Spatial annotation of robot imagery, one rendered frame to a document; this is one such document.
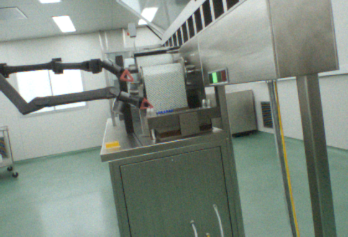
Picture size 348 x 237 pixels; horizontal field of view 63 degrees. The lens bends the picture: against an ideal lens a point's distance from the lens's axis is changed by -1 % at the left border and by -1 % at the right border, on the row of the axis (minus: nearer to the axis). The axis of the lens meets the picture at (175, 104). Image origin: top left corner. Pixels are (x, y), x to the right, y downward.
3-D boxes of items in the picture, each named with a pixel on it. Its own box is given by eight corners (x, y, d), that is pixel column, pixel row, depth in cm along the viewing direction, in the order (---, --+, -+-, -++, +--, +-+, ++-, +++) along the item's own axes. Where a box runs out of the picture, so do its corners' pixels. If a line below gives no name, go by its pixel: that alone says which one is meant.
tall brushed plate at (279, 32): (149, 94, 396) (145, 72, 394) (168, 91, 402) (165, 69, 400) (270, 80, 93) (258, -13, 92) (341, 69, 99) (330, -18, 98)
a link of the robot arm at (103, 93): (32, 96, 145) (35, 100, 155) (34, 107, 145) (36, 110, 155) (117, 84, 160) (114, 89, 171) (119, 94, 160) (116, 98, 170)
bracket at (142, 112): (138, 136, 180) (130, 88, 179) (148, 134, 182) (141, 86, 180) (139, 137, 175) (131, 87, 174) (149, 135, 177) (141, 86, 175)
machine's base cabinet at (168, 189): (119, 184, 390) (109, 121, 385) (166, 174, 403) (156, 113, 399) (133, 328, 144) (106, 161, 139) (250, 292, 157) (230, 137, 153)
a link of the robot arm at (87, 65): (51, 74, 190) (48, 58, 188) (59, 73, 195) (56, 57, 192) (94, 75, 166) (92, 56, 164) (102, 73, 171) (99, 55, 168)
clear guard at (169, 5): (119, 0, 256) (119, 0, 256) (164, 34, 265) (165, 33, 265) (124, -64, 153) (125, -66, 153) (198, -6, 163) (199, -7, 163)
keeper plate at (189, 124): (181, 135, 153) (178, 114, 153) (199, 132, 155) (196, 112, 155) (182, 135, 151) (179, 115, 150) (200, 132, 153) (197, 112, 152)
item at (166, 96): (150, 117, 170) (145, 86, 169) (188, 111, 175) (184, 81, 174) (150, 117, 169) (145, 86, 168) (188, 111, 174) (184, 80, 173)
